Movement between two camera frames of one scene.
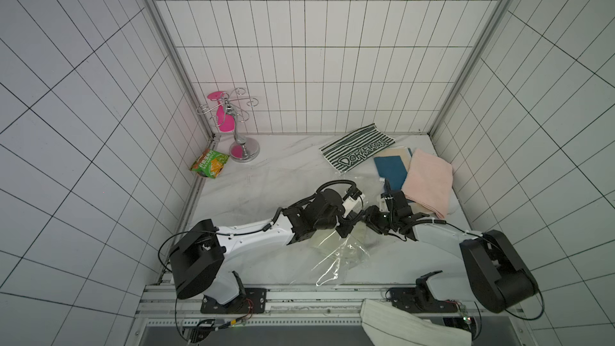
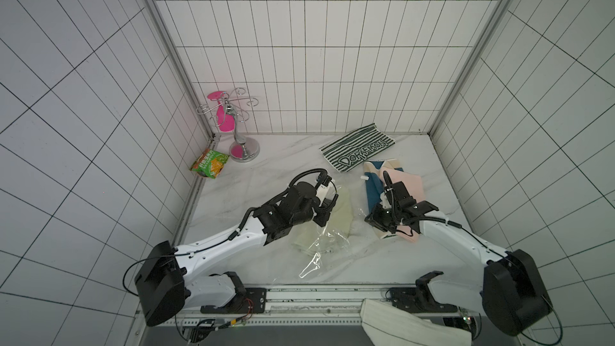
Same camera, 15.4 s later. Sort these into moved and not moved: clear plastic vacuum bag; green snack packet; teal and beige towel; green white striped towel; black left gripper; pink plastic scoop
Moved: clear plastic vacuum bag; teal and beige towel; black left gripper
Not moved: pink plastic scoop; green snack packet; green white striped towel
